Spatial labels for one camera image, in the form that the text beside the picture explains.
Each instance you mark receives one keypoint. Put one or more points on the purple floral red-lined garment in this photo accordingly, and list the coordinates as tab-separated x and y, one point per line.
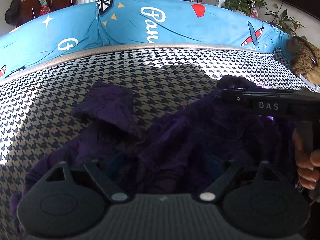
212	170

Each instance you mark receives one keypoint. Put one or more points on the person's right hand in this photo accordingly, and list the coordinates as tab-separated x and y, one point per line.
307	163

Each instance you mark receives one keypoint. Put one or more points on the brown patterned garment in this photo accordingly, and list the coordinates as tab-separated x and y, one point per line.
304	58

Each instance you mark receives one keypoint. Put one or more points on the small leafy plant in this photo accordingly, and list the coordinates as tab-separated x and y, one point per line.
280	19

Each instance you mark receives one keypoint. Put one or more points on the blue cartoon print sofa backrest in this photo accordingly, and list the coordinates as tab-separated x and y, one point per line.
120	22

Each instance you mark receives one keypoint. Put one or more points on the houndstooth sofa seat cover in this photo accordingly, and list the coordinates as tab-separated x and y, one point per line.
36	103

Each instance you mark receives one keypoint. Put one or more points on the brown wooden chair left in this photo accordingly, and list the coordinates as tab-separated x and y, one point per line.
27	11

